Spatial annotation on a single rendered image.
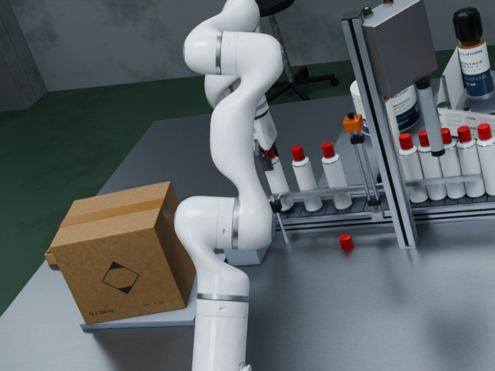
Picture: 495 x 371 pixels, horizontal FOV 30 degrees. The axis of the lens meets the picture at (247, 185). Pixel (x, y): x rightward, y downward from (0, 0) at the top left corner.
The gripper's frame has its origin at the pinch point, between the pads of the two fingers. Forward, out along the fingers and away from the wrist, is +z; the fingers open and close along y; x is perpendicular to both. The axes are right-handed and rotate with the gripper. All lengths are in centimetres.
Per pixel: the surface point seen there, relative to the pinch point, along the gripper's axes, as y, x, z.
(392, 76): -16, -45, -28
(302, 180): -2.6, -8.8, 6.5
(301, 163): -1.9, -9.9, 1.2
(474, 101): 53, -50, 17
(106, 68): 335, 258, 93
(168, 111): 275, 186, 106
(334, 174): -2.6, -18.8, 5.4
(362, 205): -0.7, -23.7, 17.7
